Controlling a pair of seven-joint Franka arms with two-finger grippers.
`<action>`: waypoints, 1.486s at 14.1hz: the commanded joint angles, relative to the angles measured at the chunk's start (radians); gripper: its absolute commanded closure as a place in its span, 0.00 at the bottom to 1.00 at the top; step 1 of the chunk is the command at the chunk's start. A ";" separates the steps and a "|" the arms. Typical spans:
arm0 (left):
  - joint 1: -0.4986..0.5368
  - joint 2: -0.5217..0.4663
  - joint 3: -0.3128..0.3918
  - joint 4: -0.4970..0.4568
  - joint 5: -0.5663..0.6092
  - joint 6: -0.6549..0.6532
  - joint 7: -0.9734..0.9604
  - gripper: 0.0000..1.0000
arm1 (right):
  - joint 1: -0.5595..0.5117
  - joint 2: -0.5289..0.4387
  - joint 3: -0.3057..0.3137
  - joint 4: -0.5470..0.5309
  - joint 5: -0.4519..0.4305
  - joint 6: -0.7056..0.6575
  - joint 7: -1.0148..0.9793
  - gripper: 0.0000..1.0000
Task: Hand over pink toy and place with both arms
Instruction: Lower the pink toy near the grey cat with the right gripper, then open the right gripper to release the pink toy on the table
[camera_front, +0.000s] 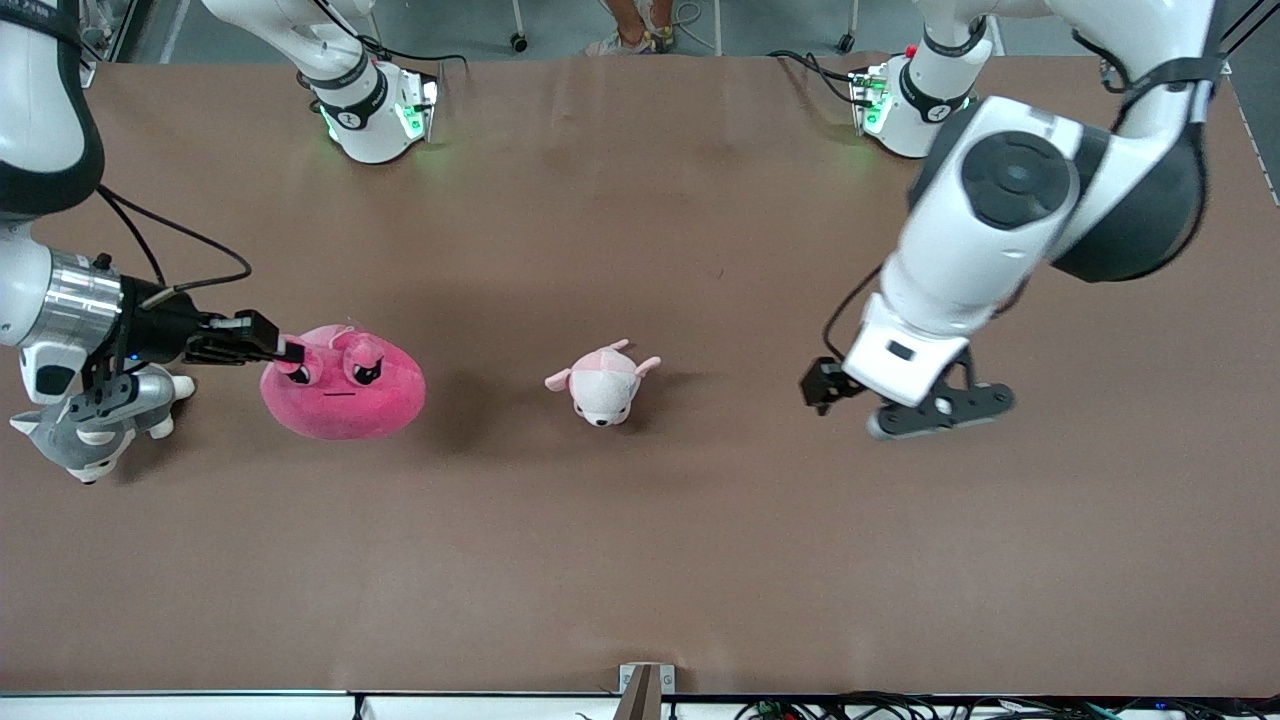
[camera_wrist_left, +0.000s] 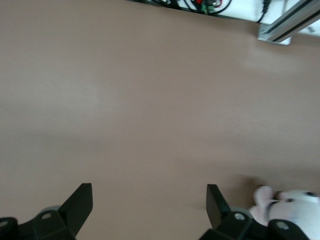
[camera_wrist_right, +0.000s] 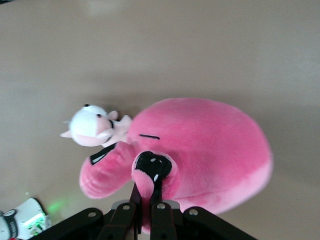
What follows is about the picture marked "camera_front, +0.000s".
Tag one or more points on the white caster leg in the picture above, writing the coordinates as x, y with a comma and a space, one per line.
847, 25
518, 25

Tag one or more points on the white table edge rail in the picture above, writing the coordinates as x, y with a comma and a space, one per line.
200, 708

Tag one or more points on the round pink plush toy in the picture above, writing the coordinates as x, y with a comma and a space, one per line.
340, 400

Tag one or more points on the aluminium frame post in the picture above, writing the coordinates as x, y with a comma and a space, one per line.
1255, 22

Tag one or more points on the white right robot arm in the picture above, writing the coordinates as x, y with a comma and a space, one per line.
20, 295

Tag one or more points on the small pale pink plush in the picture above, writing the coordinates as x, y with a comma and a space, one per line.
605, 390

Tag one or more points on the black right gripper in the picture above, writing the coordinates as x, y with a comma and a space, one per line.
163, 327

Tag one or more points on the grey and white cat plush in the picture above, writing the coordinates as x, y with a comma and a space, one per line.
70, 455

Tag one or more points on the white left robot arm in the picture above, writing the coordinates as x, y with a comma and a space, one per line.
1000, 240

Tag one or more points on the aluminium table bracket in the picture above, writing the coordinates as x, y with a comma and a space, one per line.
645, 690

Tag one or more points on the person bare leg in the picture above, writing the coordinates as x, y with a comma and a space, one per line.
620, 15
657, 20

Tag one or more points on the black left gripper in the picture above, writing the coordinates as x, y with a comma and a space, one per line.
823, 383

